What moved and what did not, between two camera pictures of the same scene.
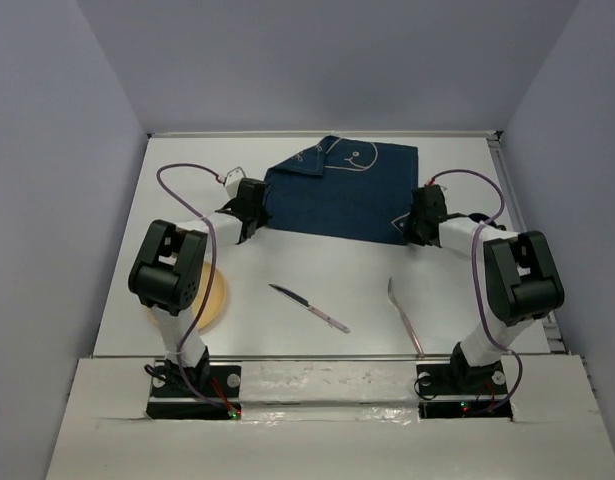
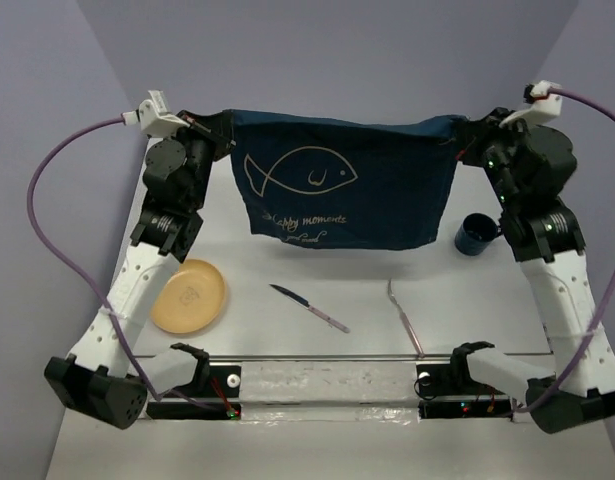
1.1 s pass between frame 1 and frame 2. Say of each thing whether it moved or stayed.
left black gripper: moved
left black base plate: stayed
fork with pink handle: stayed
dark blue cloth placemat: moved
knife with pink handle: stayed
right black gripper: moved
